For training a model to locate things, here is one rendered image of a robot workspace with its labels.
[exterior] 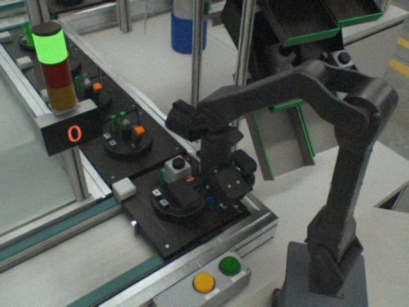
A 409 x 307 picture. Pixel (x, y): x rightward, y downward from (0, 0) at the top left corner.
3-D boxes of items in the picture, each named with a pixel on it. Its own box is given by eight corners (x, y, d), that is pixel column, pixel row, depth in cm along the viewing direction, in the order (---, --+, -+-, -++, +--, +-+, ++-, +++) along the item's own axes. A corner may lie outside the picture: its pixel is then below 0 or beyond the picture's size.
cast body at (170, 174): (193, 187, 94) (195, 165, 89) (178, 195, 92) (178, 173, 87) (174, 166, 99) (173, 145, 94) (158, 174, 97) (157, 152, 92)
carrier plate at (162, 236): (246, 213, 98) (248, 207, 97) (164, 262, 88) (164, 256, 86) (190, 158, 112) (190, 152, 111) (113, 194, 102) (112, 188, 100)
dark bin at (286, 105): (317, 100, 94) (333, 82, 87) (270, 114, 89) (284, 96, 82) (264, 9, 102) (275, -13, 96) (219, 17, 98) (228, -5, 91)
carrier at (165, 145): (186, 155, 113) (187, 119, 105) (110, 190, 102) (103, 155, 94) (143, 112, 127) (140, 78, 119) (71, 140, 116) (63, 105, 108)
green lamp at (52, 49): (71, 58, 70) (66, 32, 67) (44, 66, 68) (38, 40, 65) (61, 47, 73) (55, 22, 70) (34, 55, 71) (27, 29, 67)
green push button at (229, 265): (242, 270, 86) (243, 265, 85) (228, 280, 85) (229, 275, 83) (230, 257, 89) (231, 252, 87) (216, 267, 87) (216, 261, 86)
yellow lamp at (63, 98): (80, 105, 77) (77, 83, 74) (55, 114, 75) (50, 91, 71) (70, 93, 80) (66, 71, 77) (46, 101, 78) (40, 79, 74)
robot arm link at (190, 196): (164, 161, 72) (184, 181, 69) (242, 125, 81) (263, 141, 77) (165, 192, 78) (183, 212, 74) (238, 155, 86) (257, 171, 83)
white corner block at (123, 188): (137, 197, 101) (136, 187, 98) (121, 206, 99) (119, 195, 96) (128, 187, 104) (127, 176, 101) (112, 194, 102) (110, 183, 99)
